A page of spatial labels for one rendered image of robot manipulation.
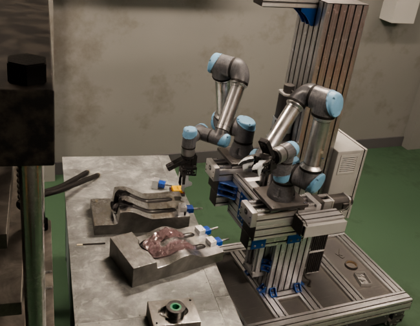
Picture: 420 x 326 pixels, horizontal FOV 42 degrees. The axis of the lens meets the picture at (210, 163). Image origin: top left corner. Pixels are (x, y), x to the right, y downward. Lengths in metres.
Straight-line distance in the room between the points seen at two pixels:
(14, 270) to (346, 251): 2.78
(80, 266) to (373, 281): 2.09
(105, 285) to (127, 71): 2.62
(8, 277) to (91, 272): 0.83
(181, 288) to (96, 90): 2.61
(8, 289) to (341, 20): 1.96
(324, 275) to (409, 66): 3.19
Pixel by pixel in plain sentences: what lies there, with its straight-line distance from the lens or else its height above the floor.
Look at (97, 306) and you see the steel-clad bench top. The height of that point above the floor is 0.80.
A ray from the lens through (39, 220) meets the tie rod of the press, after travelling 1.55.
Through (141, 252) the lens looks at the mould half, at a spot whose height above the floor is 0.91.
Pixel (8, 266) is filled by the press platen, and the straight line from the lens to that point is 1.93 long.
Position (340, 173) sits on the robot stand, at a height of 1.09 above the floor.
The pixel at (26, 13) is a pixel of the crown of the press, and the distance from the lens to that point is 2.02.
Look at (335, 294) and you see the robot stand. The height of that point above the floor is 0.21.
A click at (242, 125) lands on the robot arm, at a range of 3.20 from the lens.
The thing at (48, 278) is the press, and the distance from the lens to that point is 2.66.
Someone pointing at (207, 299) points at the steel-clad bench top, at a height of 0.80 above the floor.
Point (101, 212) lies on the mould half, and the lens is 2.97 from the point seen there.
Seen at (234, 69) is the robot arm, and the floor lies 1.61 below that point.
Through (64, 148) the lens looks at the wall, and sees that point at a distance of 4.99.
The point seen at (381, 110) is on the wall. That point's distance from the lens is 6.40.
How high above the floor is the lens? 2.47
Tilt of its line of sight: 27 degrees down
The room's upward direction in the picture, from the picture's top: 8 degrees clockwise
